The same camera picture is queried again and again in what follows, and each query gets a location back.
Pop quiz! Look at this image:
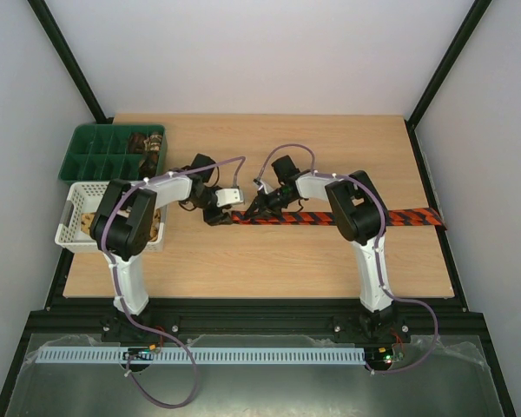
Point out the right black frame post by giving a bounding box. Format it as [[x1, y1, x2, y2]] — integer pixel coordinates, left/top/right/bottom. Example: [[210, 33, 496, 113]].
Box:
[[408, 0, 492, 124]]

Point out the white perforated plastic basket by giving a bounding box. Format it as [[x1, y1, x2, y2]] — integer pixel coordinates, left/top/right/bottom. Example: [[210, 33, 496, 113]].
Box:
[[55, 181, 168, 254]]

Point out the green divided storage tray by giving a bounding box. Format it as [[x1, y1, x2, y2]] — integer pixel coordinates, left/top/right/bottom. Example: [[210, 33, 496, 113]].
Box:
[[58, 123, 167, 184]]

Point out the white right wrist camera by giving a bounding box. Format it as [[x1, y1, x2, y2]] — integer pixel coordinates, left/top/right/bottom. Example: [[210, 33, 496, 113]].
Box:
[[254, 178, 274, 195]]

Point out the left black frame post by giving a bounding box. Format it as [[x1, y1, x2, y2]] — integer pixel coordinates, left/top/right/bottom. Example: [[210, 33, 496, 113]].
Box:
[[28, 0, 113, 124]]

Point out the orange navy striped tie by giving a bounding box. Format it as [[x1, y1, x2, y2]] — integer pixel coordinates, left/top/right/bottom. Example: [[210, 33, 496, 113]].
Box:
[[231, 208, 445, 228]]

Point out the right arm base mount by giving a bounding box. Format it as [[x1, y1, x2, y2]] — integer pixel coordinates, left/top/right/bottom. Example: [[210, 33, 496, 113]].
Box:
[[331, 309, 410, 345]]

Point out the black aluminium frame rail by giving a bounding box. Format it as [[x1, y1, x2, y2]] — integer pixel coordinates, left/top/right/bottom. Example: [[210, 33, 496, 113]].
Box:
[[23, 298, 491, 342]]

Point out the rolled brown patterned tie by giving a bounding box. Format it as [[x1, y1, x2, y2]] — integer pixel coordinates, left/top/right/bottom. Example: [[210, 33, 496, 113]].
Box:
[[127, 132, 147, 154]]

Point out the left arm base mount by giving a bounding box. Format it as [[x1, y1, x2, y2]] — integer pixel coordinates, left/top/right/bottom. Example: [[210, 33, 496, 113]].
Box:
[[99, 309, 180, 346]]

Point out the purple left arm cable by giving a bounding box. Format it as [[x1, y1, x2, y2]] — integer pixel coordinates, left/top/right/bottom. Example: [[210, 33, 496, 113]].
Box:
[[100, 156, 247, 409]]

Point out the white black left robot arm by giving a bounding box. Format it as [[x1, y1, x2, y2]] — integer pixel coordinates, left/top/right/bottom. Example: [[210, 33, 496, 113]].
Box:
[[89, 154, 245, 315]]

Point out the tan patterned tie in basket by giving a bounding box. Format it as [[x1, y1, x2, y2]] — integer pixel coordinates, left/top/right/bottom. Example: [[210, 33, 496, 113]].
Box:
[[80, 209, 162, 242]]

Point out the light blue slotted cable duct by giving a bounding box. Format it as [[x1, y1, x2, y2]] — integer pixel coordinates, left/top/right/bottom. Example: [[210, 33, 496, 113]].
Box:
[[35, 347, 366, 366]]

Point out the black frame post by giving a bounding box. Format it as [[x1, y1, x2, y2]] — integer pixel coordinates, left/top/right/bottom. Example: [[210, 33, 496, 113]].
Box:
[[408, 0, 492, 124], [28, 0, 113, 124]]

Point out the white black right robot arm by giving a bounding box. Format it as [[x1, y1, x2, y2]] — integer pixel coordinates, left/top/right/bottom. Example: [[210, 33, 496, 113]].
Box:
[[243, 156, 393, 341]]

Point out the rolled beige patterned tie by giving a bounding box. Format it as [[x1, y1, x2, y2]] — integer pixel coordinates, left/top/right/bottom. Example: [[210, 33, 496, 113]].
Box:
[[144, 132, 163, 154]]

